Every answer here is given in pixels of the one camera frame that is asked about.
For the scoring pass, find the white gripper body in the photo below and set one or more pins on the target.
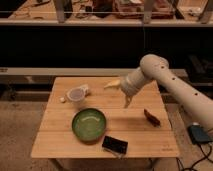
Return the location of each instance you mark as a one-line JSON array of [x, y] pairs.
[[131, 84]]

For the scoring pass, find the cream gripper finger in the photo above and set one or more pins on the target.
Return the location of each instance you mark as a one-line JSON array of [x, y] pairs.
[[113, 84], [128, 100]]

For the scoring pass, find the green ceramic bowl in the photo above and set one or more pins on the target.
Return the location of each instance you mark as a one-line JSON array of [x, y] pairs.
[[89, 125]]

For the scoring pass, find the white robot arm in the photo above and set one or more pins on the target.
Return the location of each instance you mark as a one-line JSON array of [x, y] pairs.
[[153, 67]]

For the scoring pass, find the brown wooden object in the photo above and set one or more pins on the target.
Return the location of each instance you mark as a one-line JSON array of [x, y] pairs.
[[151, 118]]

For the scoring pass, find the black rectangular box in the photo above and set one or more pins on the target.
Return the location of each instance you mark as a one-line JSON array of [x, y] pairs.
[[115, 145]]

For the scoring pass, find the wooden table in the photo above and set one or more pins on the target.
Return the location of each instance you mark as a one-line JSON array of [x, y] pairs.
[[55, 138]]

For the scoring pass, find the black power adapter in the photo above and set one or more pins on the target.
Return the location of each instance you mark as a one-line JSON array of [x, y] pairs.
[[198, 135]]

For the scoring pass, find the wooden workbench shelf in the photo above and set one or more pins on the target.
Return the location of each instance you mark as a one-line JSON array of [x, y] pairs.
[[107, 13]]

